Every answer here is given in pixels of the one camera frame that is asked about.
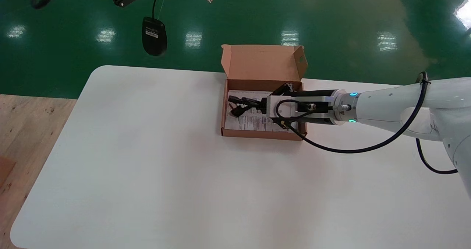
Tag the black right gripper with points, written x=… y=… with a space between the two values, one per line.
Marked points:
x=312 y=93

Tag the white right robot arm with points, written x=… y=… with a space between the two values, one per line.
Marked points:
x=386 y=105

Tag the brown cardboard storage box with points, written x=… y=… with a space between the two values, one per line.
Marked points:
x=261 y=63

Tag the white printed instruction sheet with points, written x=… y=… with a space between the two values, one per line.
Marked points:
x=250 y=123

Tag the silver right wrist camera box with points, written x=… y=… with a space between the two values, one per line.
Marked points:
x=274 y=109

